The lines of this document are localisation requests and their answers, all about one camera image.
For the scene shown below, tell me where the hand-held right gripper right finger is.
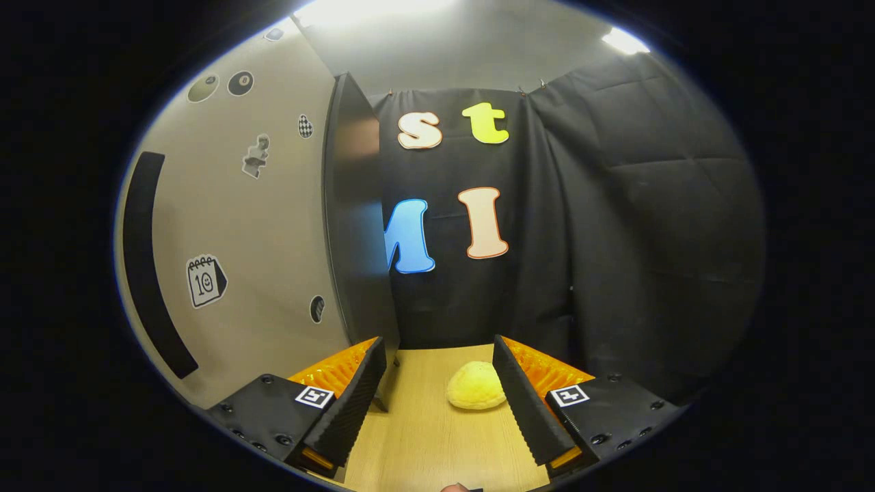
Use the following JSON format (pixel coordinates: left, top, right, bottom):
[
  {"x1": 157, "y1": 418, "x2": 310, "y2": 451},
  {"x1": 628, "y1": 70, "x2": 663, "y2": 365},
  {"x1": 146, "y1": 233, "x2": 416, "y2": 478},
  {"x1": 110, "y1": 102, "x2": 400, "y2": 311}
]
[{"x1": 492, "y1": 335, "x2": 684, "y2": 479}]

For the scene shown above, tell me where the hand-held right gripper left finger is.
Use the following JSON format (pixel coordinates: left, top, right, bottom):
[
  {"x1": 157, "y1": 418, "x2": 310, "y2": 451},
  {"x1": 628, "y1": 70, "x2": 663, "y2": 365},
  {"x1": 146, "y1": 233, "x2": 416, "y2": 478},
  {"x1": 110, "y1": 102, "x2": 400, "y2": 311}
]
[{"x1": 207, "y1": 336, "x2": 388, "y2": 479}]

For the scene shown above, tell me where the grey cabinet door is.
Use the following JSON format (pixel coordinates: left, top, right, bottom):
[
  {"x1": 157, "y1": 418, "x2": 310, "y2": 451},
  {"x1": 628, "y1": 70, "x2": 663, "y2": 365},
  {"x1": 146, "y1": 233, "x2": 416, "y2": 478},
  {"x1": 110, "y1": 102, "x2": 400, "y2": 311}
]
[{"x1": 115, "y1": 15, "x2": 353, "y2": 411}]

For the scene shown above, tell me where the black backdrop cloth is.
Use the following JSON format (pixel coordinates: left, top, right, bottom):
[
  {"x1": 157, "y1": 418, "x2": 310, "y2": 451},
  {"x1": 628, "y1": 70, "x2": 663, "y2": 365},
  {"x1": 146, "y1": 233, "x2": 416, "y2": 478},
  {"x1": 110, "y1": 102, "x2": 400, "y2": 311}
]
[{"x1": 369, "y1": 51, "x2": 766, "y2": 404}]

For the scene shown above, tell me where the ceiling light panel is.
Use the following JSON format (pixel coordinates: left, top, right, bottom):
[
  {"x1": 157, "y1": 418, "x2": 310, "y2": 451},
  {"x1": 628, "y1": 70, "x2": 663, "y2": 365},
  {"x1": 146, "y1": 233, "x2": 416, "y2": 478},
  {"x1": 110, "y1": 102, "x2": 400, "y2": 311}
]
[
  {"x1": 294, "y1": 0, "x2": 452, "y2": 28},
  {"x1": 602, "y1": 26, "x2": 650, "y2": 55}
]

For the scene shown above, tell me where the black door handle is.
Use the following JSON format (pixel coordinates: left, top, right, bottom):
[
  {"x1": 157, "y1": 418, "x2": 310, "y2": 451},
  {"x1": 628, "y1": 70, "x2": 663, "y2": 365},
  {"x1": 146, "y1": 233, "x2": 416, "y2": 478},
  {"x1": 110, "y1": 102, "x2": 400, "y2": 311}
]
[{"x1": 122, "y1": 152, "x2": 199, "y2": 380}]

